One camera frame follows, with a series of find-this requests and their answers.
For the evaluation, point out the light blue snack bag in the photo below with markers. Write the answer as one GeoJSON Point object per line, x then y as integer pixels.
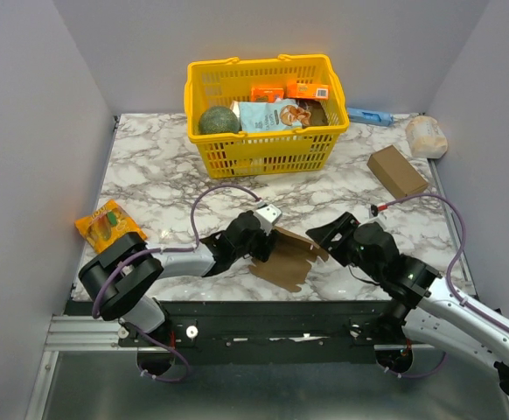
{"type": "Point", "coordinates": [258, 117]}

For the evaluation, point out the beige wrapped bread bag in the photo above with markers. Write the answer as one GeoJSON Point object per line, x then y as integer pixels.
{"type": "Point", "coordinates": [425, 138]}

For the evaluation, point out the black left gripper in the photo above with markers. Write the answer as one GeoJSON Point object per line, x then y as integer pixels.
{"type": "Point", "coordinates": [264, 251]}

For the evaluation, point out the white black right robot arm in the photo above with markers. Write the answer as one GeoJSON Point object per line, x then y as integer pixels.
{"type": "Point", "coordinates": [431, 309]}

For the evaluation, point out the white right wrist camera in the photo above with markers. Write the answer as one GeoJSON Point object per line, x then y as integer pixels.
{"type": "Point", "coordinates": [376, 213]}

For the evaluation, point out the orange gummy candy bag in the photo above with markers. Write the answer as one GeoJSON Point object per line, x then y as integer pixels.
{"type": "Point", "coordinates": [106, 225]}

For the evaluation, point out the dark brown snack packet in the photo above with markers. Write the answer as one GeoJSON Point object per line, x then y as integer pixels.
{"type": "Point", "coordinates": [314, 113]}

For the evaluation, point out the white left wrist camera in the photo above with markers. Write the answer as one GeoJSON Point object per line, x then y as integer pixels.
{"type": "Point", "coordinates": [268, 215]}

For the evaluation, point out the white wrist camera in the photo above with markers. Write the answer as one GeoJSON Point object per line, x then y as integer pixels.
{"type": "Point", "coordinates": [268, 215]}
{"type": "Point", "coordinates": [376, 213]}

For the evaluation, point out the blue tissue packet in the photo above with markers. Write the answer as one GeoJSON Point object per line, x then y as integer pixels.
{"type": "Point", "coordinates": [378, 118]}

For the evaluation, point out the orange snack box left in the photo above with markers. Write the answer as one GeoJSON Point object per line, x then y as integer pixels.
{"type": "Point", "coordinates": [266, 94]}

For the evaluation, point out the brown cardboard box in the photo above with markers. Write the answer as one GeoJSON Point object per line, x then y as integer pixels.
{"type": "Point", "coordinates": [395, 173]}
{"type": "Point", "coordinates": [290, 262]}

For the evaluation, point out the orange snack box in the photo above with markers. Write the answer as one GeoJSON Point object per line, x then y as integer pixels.
{"type": "Point", "coordinates": [266, 94]}
{"type": "Point", "coordinates": [307, 91]}

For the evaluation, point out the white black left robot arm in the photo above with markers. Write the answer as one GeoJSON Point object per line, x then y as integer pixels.
{"type": "Point", "coordinates": [118, 278]}

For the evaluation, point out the yellow plastic shopping basket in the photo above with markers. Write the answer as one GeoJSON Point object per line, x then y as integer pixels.
{"type": "Point", "coordinates": [228, 82]}

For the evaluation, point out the green round melon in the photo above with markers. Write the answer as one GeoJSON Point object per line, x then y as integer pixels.
{"type": "Point", "coordinates": [219, 120]}

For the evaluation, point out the orange snack box right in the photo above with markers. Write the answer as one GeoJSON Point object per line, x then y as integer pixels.
{"type": "Point", "coordinates": [307, 91]}

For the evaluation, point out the folded brown cardboard box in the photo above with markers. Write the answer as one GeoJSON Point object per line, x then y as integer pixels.
{"type": "Point", "coordinates": [395, 173]}

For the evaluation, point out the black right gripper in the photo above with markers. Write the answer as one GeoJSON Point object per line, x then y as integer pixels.
{"type": "Point", "coordinates": [339, 234]}

